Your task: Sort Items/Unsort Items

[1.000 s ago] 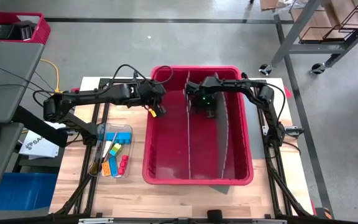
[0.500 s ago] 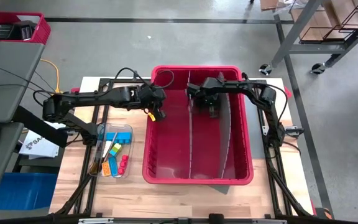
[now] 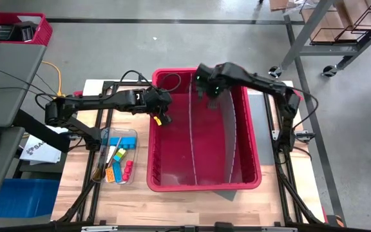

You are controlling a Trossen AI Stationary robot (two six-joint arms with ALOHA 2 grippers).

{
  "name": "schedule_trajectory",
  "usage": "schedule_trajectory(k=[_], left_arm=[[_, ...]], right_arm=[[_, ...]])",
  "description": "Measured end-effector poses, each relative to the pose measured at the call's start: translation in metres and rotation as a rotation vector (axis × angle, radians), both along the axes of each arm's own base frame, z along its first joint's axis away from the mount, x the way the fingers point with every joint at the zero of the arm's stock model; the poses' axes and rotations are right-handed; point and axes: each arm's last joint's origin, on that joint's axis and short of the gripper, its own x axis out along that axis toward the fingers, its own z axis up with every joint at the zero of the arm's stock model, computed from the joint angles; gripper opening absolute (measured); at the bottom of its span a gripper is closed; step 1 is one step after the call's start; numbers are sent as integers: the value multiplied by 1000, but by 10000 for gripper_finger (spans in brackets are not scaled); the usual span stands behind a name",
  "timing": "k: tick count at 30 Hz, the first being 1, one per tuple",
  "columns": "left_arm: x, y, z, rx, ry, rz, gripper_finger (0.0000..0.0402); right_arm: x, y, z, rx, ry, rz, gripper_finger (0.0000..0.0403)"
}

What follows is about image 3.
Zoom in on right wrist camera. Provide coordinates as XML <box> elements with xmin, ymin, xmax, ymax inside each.
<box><xmin>195</xmin><ymin>64</ymin><xmax>211</xmax><ymax>84</ymax></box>

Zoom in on small red crate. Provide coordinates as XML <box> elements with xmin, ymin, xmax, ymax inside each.
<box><xmin>0</xmin><ymin>12</ymin><xmax>53</xmax><ymax>48</ymax></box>

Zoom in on yellow toy brick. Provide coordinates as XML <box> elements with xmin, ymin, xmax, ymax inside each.
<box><xmin>104</xmin><ymin>166</ymin><xmax>116</xmax><ymax>184</ymax></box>

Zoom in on cardboard boxes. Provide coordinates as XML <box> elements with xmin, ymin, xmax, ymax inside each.
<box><xmin>269</xmin><ymin>0</ymin><xmax>371</xmax><ymax>43</ymax></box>

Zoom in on white printed tag card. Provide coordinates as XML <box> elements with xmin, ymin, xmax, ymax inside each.
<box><xmin>106</xmin><ymin>145</ymin><xmax>117</xmax><ymax>164</ymax></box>

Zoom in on blue plastic bin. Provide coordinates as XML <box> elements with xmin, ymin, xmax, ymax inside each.
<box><xmin>0</xmin><ymin>179</ymin><xmax>61</xmax><ymax>219</ymax></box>

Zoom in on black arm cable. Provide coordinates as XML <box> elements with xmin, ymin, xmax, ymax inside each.
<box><xmin>34</xmin><ymin>70</ymin><xmax>183</xmax><ymax>109</ymax></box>
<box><xmin>292</xmin><ymin>86</ymin><xmax>319</xmax><ymax>130</ymax></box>

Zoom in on black table frame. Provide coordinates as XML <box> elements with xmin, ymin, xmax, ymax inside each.
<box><xmin>55</xmin><ymin>77</ymin><xmax>327</xmax><ymax>226</ymax></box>

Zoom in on long blue toy brick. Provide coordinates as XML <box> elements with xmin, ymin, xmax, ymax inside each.
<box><xmin>109</xmin><ymin>136</ymin><xmax>138</xmax><ymax>150</ymax></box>

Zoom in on black bar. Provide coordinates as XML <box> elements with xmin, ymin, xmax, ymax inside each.
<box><xmin>12</xmin><ymin>109</ymin><xmax>71</xmax><ymax>154</ymax></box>

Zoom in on yellow cable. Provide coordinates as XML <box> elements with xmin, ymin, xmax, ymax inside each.
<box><xmin>40</xmin><ymin>61</ymin><xmax>66</xmax><ymax>99</ymax></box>

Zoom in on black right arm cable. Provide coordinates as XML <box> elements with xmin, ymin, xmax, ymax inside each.
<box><xmin>292</xmin><ymin>86</ymin><xmax>319</xmax><ymax>130</ymax></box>

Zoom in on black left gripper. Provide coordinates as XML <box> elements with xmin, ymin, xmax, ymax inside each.
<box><xmin>144</xmin><ymin>87</ymin><xmax>174</xmax><ymax>126</ymax></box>

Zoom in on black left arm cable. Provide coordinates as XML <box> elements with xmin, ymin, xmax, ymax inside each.
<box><xmin>34</xmin><ymin>70</ymin><xmax>183</xmax><ymax>109</ymax></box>

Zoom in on clear plastic tray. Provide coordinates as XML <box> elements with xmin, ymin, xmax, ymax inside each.
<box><xmin>91</xmin><ymin>127</ymin><xmax>139</xmax><ymax>186</ymax></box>

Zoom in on white printed paper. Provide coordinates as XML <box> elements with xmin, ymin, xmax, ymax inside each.
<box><xmin>19</xmin><ymin>125</ymin><xmax>69</xmax><ymax>164</ymax></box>

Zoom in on tool with wooden handle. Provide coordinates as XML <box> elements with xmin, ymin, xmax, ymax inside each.
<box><xmin>91</xmin><ymin>137</ymin><xmax>122</xmax><ymax>182</ymax></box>

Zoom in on black electronic box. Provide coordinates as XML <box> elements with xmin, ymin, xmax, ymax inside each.
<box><xmin>0</xmin><ymin>24</ymin><xmax>14</xmax><ymax>42</ymax></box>
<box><xmin>14</xmin><ymin>21</ymin><xmax>39</xmax><ymax>43</ymax></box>

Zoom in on large red plastic bin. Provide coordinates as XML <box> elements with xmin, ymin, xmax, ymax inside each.
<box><xmin>146</xmin><ymin>66</ymin><xmax>263</xmax><ymax>193</ymax></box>

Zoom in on grey desk top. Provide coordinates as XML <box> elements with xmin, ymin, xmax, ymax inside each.
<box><xmin>0</xmin><ymin>41</ymin><xmax>47</xmax><ymax>128</ymax></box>

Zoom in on long grey slotted divider panel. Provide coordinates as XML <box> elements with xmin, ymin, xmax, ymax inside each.
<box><xmin>221</xmin><ymin>89</ymin><xmax>238</xmax><ymax>184</ymax></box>
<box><xmin>187</xmin><ymin>73</ymin><xmax>199</xmax><ymax>186</ymax></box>

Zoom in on grey metal cart frame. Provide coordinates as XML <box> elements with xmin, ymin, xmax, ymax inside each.
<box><xmin>280</xmin><ymin>0</ymin><xmax>371</xmax><ymax>70</ymax></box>

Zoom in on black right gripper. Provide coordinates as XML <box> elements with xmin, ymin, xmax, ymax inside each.
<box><xmin>195</xmin><ymin>63</ymin><xmax>235</xmax><ymax>110</ymax></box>

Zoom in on black wire rack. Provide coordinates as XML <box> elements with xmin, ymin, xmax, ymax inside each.
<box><xmin>309</xmin><ymin>3</ymin><xmax>371</xmax><ymax>45</ymax></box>

